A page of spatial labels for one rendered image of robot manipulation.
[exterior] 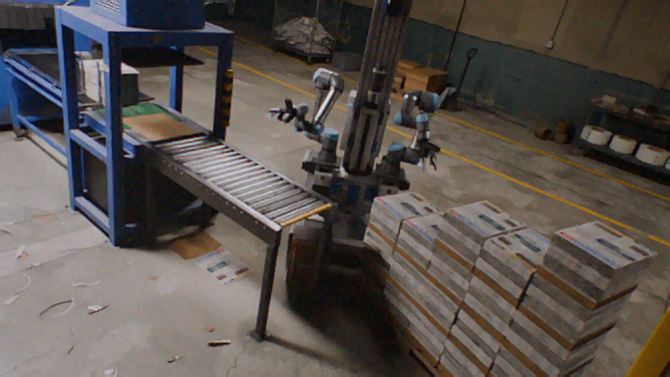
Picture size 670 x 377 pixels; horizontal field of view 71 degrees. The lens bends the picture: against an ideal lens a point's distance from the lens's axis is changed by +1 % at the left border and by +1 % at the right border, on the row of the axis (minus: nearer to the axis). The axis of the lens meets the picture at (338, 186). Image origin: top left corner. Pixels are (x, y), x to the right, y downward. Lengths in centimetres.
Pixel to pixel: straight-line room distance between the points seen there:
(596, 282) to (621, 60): 708
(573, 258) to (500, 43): 758
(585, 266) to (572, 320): 26
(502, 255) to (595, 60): 695
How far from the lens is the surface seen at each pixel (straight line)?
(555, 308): 240
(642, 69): 908
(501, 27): 960
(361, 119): 351
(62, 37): 381
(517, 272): 246
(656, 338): 202
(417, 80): 910
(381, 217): 309
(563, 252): 231
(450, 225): 267
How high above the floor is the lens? 220
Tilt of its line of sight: 26 degrees down
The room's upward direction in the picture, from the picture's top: 12 degrees clockwise
